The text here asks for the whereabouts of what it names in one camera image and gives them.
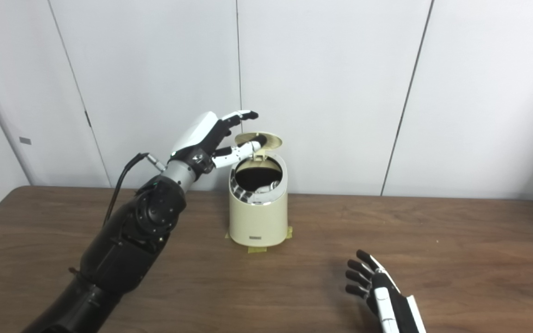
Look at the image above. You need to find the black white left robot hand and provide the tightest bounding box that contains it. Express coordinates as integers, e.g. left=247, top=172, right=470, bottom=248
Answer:
left=168, top=110, right=267, bottom=175

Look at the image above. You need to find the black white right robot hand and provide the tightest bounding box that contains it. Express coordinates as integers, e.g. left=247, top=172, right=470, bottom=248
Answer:
left=345, top=250, right=427, bottom=333

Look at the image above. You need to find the cream round bin lid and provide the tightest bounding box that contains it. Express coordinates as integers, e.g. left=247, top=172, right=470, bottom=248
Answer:
left=235, top=132, right=283, bottom=161

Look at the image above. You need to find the cream-colored plastic bin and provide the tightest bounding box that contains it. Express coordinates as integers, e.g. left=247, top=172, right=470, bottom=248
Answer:
left=228, top=155, right=289, bottom=247

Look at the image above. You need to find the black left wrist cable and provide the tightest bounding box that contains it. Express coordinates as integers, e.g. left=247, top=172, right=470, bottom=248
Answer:
left=103, top=153, right=165, bottom=227

